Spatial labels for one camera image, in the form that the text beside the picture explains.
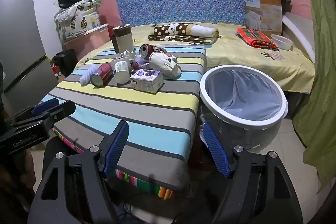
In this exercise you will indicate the red cartoon drink can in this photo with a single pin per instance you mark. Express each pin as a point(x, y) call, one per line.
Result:
point(147, 49)

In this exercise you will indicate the white plastic bowl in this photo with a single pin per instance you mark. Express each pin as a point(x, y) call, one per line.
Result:
point(282, 42)

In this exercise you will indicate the white paper bag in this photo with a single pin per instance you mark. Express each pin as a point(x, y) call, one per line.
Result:
point(160, 61)

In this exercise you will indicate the red green plaid cloth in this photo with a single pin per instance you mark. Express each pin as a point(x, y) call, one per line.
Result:
point(256, 39)

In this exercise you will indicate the green curtain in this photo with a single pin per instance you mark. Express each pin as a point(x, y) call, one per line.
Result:
point(315, 120)

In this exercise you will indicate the pineapple print quilt bundle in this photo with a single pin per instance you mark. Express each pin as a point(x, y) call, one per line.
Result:
point(77, 19)

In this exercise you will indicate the red toy car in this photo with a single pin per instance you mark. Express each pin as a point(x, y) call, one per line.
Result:
point(56, 71)

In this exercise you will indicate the striped table cover cloth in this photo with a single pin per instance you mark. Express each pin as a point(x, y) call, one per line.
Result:
point(161, 125)

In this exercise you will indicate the beige brown lidded mug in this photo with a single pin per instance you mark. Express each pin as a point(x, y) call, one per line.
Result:
point(122, 38)

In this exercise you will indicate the white bed side rail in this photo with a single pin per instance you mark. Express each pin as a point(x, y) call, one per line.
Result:
point(300, 31)

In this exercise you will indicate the bedding package box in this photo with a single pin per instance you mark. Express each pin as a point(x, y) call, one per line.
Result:
point(266, 15)

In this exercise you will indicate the white yogurt cup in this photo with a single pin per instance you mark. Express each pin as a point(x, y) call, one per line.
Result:
point(121, 70)

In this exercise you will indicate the translucent bin liner bag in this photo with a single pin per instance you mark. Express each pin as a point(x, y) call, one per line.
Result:
point(243, 94)

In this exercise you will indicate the black bag on floor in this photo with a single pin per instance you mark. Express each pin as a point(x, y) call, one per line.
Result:
point(66, 61)

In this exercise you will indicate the white round trash bin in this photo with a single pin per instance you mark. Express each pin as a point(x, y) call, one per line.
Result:
point(254, 136)

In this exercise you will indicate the silver refrigerator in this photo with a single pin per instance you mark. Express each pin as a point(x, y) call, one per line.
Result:
point(27, 74)

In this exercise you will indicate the yellow bed sheet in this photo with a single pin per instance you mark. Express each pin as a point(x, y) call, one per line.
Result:
point(292, 70)

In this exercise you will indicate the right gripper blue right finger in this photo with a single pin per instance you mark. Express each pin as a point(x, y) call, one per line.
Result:
point(219, 150)

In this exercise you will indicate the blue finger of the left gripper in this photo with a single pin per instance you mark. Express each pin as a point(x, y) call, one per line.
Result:
point(58, 113)
point(44, 106)

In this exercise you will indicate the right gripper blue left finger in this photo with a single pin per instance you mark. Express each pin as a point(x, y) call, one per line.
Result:
point(113, 146)

